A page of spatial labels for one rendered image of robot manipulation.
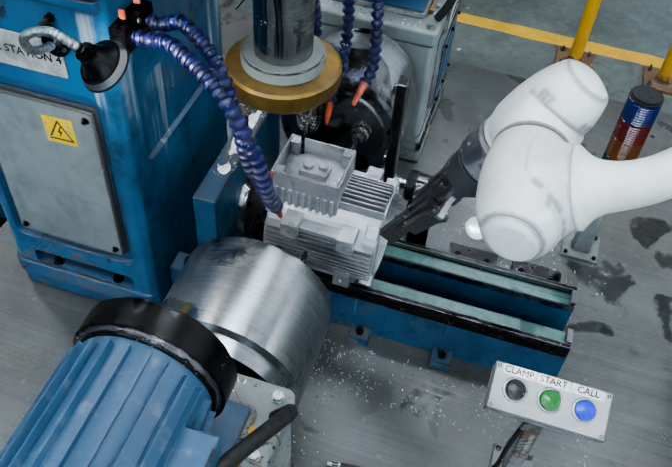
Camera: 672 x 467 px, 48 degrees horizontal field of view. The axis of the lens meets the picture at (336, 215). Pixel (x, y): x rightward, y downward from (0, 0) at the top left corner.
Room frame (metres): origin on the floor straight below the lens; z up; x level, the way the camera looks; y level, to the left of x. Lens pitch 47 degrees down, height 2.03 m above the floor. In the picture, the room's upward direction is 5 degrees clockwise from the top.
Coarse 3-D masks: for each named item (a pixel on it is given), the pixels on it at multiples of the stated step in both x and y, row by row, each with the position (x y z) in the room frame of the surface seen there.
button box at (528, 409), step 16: (496, 368) 0.61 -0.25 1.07; (512, 368) 0.61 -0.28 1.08; (496, 384) 0.59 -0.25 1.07; (528, 384) 0.59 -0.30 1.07; (544, 384) 0.59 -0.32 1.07; (560, 384) 0.59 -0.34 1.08; (576, 384) 0.59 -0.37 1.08; (496, 400) 0.57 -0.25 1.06; (512, 400) 0.57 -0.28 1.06; (528, 400) 0.57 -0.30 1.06; (576, 400) 0.57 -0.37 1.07; (592, 400) 0.57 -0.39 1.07; (608, 400) 0.57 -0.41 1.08; (512, 416) 0.56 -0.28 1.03; (528, 416) 0.55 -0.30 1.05; (544, 416) 0.55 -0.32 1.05; (560, 416) 0.55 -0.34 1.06; (608, 416) 0.55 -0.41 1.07; (560, 432) 0.55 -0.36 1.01; (576, 432) 0.53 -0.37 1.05; (592, 432) 0.53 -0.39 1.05
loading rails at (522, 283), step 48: (336, 288) 0.86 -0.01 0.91; (384, 288) 0.86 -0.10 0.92; (432, 288) 0.92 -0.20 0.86; (480, 288) 0.90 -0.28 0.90; (528, 288) 0.89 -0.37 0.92; (576, 288) 0.89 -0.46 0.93; (384, 336) 0.83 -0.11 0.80; (432, 336) 0.81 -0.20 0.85; (480, 336) 0.79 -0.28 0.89; (528, 336) 0.78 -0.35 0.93
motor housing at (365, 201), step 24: (360, 192) 0.92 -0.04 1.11; (384, 192) 0.92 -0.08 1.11; (312, 216) 0.89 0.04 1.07; (336, 216) 0.88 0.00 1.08; (360, 216) 0.88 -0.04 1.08; (384, 216) 0.88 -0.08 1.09; (264, 240) 0.87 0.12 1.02; (288, 240) 0.86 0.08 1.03; (312, 240) 0.86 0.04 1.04; (360, 240) 0.85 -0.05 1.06; (384, 240) 0.95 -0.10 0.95; (312, 264) 0.85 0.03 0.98; (336, 264) 0.84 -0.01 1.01; (360, 264) 0.83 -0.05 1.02
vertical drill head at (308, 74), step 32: (256, 0) 0.93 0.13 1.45; (288, 0) 0.92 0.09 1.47; (256, 32) 0.93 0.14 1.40; (288, 32) 0.92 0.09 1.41; (224, 64) 0.94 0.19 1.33; (256, 64) 0.92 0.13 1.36; (288, 64) 0.92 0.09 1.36; (320, 64) 0.93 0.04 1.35; (256, 96) 0.88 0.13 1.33; (288, 96) 0.88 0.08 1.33; (320, 96) 0.90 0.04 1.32
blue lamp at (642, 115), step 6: (630, 96) 1.11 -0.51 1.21; (630, 102) 1.10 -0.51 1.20; (624, 108) 1.11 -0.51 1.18; (630, 108) 1.10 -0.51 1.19; (636, 108) 1.09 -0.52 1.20; (642, 108) 1.09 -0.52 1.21; (648, 108) 1.08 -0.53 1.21; (654, 108) 1.08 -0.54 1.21; (660, 108) 1.09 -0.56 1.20; (624, 114) 1.11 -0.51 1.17; (630, 114) 1.09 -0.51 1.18; (636, 114) 1.09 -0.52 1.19; (642, 114) 1.08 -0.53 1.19; (648, 114) 1.08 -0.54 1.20; (654, 114) 1.09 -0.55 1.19; (630, 120) 1.09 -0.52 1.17; (636, 120) 1.09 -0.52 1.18; (642, 120) 1.08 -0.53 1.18; (648, 120) 1.08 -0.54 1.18; (654, 120) 1.09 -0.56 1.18; (636, 126) 1.08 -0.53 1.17; (642, 126) 1.08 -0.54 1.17; (648, 126) 1.09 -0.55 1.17
